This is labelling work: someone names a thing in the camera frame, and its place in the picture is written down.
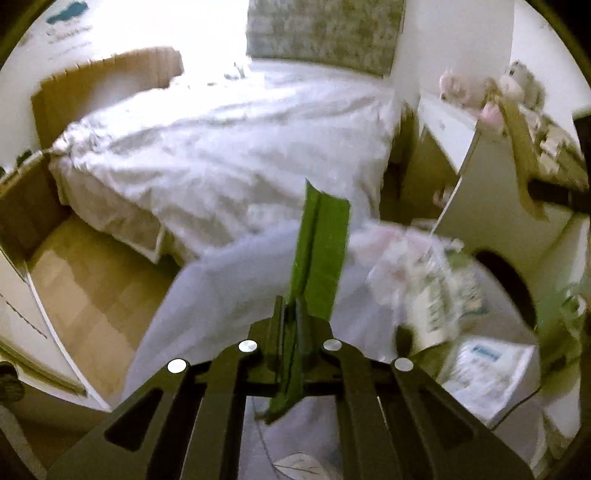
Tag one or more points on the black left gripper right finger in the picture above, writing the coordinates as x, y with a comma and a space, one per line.
395, 421

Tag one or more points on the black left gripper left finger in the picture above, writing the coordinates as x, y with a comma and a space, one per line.
186, 421

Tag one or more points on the green milk carton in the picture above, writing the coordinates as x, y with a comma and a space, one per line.
445, 297

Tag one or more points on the green wrapper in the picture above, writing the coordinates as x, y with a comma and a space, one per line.
314, 282

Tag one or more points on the black round trash bin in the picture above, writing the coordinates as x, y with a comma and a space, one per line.
512, 282

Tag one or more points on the white cabinet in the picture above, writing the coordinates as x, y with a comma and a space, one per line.
463, 178

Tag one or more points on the white printed plastic bag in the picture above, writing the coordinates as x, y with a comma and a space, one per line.
483, 373

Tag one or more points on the grey plush toy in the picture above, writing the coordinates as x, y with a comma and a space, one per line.
519, 84

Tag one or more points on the pink plush toy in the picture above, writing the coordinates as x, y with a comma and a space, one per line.
478, 97

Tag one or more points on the grey floral table cloth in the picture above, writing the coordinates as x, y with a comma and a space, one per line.
213, 301

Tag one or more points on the white wardrobe door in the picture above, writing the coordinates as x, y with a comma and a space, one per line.
28, 338

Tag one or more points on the floral roman window blind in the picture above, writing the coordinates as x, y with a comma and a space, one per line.
361, 35

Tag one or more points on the wooden bedside table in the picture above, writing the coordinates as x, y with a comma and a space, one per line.
30, 206

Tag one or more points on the bed with white duvet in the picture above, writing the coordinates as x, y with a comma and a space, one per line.
185, 170

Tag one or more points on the brown padded headboard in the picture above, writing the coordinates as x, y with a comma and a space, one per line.
69, 95

